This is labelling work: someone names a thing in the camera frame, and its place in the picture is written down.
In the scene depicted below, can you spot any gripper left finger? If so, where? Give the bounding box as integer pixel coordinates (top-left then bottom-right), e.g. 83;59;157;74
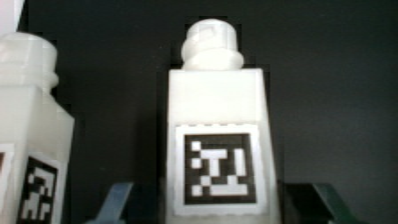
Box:
84;182;134;224

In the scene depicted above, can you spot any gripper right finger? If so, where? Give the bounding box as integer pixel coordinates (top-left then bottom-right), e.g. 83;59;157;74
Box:
283;182;363;224

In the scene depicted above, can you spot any white leg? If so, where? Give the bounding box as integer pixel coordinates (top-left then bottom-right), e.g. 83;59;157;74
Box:
168;19;280;224
0;32;76;224

